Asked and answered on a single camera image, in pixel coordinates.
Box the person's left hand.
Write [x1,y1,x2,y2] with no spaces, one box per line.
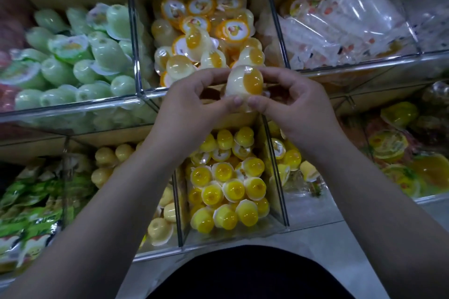
[151,67,246,164]

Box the person's right hand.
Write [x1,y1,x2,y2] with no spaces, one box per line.
[246,66,346,162]

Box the pile of pastel jelly cups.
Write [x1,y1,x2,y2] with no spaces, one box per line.
[267,120,321,185]

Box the single orange-lid jelly cup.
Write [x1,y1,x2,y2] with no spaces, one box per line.
[224,64,266,99]

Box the pile of orange-lid jelly cups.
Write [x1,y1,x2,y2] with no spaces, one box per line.
[151,0,268,92]

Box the pile of yellow jelly cups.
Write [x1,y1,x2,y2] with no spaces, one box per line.
[184,126,272,235]

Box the pile of clear packets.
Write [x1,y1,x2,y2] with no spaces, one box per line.
[256,0,420,72]

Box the pile of pale yellow jelly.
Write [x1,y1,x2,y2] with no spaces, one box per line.
[90,142,181,247]

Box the pile of green jelly cups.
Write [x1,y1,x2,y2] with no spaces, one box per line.
[0,3,143,111]

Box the pile of white jelly sticks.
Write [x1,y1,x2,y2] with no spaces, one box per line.
[403,0,449,54]

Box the green juice pouches pile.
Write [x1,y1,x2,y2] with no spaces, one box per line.
[0,158,96,271]

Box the pile of pink jelly sticks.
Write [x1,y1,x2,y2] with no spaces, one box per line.
[0,1,35,114]

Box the person's right forearm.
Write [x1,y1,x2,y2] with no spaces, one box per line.
[316,141,449,299]

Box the person's left forearm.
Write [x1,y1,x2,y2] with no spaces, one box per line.
[3,144,194,299]

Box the black shirt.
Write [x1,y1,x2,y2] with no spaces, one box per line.
[147,245,355,299]

